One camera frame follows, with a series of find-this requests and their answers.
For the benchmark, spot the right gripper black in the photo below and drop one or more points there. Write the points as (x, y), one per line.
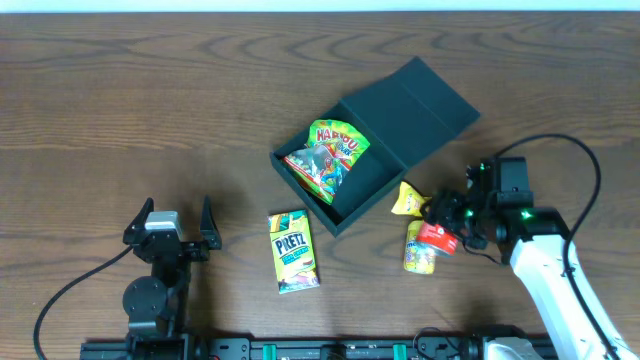
(451, 210)

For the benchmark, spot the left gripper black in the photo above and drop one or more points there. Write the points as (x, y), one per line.
(187, 251)

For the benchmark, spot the red tin can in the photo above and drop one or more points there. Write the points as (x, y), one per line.
(438, 238)

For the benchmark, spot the black gift box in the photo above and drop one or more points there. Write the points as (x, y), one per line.
(406, 117)

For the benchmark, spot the Haribo gummy bag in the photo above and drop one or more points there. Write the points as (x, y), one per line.
(330, 152)

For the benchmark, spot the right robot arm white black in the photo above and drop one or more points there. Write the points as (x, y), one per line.
(575, 320)

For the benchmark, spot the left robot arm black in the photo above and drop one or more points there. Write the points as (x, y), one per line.
(156, 304)

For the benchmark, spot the yellow orange candy packet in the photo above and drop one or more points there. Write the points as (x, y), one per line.
(410, 202)

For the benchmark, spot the yellow Mentos bottle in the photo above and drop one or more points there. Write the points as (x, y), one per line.
(419, 257)

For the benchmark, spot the yellow Pretz snack box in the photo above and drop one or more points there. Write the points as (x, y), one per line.
(293, 253)

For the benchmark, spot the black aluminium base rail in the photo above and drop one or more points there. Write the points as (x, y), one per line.
(496, 342)

